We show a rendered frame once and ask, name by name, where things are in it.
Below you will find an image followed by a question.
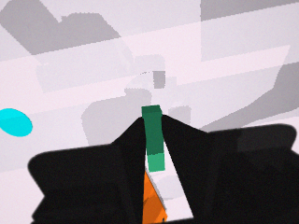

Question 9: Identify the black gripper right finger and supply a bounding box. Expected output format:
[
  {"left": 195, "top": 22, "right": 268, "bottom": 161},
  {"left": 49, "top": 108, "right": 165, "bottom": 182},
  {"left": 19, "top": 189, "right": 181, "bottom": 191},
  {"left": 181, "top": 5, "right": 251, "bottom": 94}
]
[{"left": 161, "top": 114, "right": 297, "bottom": 217}]

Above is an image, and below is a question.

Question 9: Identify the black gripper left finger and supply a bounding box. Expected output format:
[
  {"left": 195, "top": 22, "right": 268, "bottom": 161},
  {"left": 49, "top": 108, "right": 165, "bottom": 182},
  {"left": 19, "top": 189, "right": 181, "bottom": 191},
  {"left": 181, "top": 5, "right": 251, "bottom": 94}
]
[{"left": 27, "top": 117, "right": 146, "bottom": 224}]

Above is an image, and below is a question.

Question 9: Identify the cyan circle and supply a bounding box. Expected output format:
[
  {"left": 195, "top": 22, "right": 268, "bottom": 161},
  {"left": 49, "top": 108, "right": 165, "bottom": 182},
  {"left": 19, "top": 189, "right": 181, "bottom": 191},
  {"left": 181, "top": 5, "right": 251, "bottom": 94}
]
[{"left": 0, "top": 108, "right": 33, "bottom": 137}]

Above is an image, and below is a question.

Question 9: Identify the green rectangular post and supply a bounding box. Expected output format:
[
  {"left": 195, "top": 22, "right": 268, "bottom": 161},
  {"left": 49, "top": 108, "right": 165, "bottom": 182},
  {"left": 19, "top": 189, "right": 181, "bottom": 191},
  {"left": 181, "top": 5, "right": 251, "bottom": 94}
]
[{"left": 141, "top": 105, "right": 165, "bottom": 173}]

